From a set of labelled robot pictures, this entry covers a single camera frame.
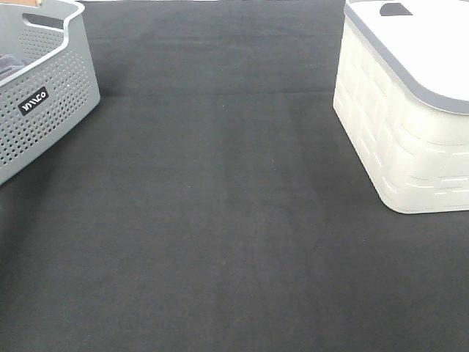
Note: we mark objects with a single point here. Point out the grey towel inside basket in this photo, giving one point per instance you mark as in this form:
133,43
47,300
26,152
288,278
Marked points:
11,67

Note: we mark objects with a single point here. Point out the white bin with grey lid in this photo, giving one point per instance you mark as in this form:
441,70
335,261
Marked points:
401,95

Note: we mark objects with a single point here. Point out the grey perforated plastic basket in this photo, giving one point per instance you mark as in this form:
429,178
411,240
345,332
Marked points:
54,90

